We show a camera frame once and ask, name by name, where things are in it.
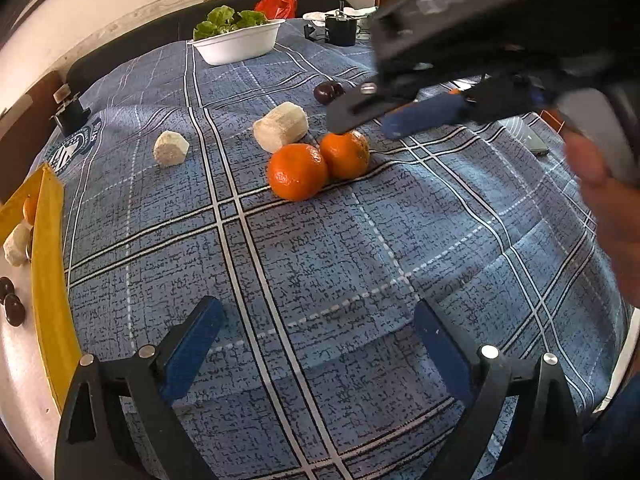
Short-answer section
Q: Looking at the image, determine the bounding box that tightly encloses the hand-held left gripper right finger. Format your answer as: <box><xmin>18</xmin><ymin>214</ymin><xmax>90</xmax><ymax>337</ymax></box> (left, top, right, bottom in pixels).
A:
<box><xmin>413</xmin><ymin>299</ymin><xmax>585</xmax><ymax>480</ymax></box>

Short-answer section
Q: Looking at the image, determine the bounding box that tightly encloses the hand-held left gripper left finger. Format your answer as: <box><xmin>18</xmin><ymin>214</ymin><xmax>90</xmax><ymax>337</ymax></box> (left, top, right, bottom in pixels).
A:
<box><xmin>54</xmin><ymin>296</ymin><xmax>226</xmax><ymax>480</ymax></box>

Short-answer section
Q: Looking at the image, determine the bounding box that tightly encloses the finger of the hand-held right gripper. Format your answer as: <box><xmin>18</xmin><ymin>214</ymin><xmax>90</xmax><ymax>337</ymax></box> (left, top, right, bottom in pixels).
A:
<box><xmin>381</xmin><ymin>76</ymin><xmax>538</xmax><ymax>139</ymax></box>
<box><xmin>326</xmin><ymin>81</ymin><xmax>418</xmax><ymax>136</ymax></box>

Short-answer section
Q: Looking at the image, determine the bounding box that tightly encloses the yellow cardboard tray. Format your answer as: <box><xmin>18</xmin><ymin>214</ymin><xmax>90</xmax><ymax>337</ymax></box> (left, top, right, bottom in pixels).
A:
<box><xmin>0</xmin><ymin>162</ymin><xmax>85</xmax><ymax>476</ymax></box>

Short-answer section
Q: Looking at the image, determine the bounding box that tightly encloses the person's right hand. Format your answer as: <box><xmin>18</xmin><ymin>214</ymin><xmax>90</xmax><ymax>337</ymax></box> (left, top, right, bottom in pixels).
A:
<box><xmin>564</xmin><ymin>135</ymin><xmax>640</xmax><ymax>281</ymax></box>

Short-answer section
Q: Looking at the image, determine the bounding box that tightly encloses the black motor with dark shaft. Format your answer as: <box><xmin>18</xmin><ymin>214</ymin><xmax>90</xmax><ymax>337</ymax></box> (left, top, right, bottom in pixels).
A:
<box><xmin>325</xmin><ymin>10</ymin><xmax>358</xmax><ymax>47</ymax></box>

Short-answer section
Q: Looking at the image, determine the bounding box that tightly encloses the white cloth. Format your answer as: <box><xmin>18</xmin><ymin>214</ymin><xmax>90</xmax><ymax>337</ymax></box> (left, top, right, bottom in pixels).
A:
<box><xmin>302</xmin><ymin>7</ymin><xmax>378</xmax><ymax>41</ymax></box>

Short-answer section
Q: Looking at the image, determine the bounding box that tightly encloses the red plastic bag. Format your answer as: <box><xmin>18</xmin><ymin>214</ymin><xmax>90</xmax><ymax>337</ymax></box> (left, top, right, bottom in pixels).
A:
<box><xmin>254</xmin><ymin>0</ymin><xmax>299</xmax><ymax>20</ymax></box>

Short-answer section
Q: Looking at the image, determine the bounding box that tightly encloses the white bowl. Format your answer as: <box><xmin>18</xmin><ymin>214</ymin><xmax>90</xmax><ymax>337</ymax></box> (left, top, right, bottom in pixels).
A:
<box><xmin>192</xmin><ymin>19</ymin><xmax>286</xmax><ymax>67</ymax></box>

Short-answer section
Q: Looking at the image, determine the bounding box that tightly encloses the blue plaid blanket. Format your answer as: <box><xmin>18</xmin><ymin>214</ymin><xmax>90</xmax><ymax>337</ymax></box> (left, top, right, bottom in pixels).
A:
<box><xmin>30</xmin><ymin>17</ymin><xmax>631</xmax><ymax>480</ymax></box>

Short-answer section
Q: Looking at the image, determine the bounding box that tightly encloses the green lettuce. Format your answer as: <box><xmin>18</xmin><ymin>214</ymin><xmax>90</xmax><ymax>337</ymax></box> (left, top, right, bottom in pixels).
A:
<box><xmin>193</xmin><ymin>5</ymin><xmax>268</xmax><ymax>41</ymax></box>

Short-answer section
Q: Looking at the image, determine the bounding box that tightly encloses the black sofa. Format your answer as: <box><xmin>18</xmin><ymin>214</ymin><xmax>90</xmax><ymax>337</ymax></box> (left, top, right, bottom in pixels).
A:
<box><xmin>65</xmin><ymin>0</ymin><xmax>353</xmax><ymax>95</ymax></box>

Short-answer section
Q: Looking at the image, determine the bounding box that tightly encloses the black motor with beige knob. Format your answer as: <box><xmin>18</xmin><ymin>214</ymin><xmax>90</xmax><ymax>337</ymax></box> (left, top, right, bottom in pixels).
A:
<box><xmin>50</xmin><ymin>85</ymin><xmax>91</xmax><ymax>133</ymax></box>

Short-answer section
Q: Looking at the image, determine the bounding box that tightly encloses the brown armchair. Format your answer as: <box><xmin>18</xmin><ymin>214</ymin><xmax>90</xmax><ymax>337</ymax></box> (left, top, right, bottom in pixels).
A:
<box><xmin>0</xmin><ymin>72</ymin><xmax>66</xmax><ymax>206</ymax></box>

